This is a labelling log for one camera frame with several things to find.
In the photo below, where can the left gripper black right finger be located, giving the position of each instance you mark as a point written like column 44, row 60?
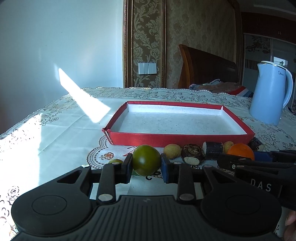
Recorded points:
column 184, row 176

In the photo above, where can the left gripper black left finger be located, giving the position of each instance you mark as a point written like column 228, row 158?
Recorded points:
column 112, row 174

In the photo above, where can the green tomato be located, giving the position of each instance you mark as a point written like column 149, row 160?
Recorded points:
column 115, row 161
column 146, row 160

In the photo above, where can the tan longan fruit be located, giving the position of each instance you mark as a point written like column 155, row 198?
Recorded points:
column 226, row 146
column 172, row 151

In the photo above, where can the dark sugarcane piece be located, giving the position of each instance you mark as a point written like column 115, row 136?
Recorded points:
column 255, row 144
column 211, row 149

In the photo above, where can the orange mandarin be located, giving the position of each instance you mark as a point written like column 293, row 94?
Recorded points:
column 241, row 150

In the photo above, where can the person's right hand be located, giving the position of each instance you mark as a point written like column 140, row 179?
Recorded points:
column 290, row 231

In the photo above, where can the brown water chestnut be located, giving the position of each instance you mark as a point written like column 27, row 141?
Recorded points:
column 192, row 154

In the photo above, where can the white floral lace tablecloth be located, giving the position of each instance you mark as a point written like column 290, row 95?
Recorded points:
column 67, row 133

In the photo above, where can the red shallow tray box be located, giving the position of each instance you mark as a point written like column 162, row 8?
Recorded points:
column 159, row 123

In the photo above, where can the bedding pile on bed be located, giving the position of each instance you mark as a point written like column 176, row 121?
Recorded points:
column 217, row 86

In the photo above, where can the white electric kettle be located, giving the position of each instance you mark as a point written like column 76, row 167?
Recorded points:
column 272, row 93

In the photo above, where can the wooden bed headboard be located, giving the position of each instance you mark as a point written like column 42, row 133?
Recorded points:
column 201, row 67

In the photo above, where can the white wall switch panel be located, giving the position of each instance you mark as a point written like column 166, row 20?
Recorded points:
column 147, row 68

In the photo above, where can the ornate wooden wall frame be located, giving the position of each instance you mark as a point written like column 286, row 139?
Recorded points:
column 144, row 41

